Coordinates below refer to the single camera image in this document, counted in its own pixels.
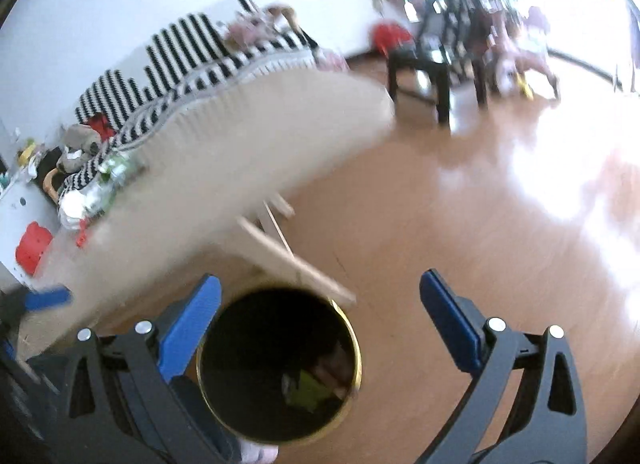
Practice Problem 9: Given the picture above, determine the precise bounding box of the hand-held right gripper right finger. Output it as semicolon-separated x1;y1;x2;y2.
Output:
415;269;588;464

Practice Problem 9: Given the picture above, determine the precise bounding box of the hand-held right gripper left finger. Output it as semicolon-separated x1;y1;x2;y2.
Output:
55;274;236;464

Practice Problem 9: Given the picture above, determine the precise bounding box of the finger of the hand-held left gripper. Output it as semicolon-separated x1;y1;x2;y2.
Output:
27;285;73;311

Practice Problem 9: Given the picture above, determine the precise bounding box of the black gold-rimmed trash bin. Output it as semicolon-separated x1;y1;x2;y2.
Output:
196;286;363;445

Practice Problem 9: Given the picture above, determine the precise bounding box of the white paper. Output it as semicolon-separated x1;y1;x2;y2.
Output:
58;188;103;231

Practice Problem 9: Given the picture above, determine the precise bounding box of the brown wrapper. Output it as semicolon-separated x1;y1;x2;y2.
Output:
312;341;354;386

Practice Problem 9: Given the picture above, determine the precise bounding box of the green packet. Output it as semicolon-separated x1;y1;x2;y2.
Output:
285;368;342;413

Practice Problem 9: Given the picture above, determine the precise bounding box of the plastic bottle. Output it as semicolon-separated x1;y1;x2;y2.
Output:
92;153;147;207

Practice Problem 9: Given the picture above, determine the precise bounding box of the white cabinet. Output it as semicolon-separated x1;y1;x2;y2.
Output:
0;159;67;286

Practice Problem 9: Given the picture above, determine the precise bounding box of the dark cloth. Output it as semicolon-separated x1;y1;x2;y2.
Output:
37;146;64;175

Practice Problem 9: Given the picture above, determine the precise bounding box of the person's leg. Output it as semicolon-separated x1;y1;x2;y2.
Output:
239;443;279;464

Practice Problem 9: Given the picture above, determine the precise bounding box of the grey brown plush toy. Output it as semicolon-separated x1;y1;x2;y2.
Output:
56;124;104;175

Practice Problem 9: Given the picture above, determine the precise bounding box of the red toy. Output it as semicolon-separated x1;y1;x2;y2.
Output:
84;114;117;143

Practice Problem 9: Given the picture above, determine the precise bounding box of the striped black white sofa blanket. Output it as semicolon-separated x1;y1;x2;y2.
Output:
57;34;321;219

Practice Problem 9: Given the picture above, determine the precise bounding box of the small striped black white cushion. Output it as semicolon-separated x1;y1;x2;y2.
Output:
75;69;152;131

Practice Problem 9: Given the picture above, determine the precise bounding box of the large striped black white cushion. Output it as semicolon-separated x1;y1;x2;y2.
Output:
144;11;230;91

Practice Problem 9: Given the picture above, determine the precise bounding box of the red bag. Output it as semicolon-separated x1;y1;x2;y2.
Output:
370;21;416;53

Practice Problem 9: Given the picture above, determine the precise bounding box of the pink and yellow toy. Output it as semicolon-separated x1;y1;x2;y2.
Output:
492;6;562;101

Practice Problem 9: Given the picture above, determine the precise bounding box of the black chair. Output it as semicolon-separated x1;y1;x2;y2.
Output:
422;0;495;106

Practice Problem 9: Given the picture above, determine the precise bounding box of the pink plush toy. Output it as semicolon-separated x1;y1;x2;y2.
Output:
225;4;301;52

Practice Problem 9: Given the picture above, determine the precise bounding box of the wooden curved handle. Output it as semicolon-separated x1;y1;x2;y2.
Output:
44;168;64;205

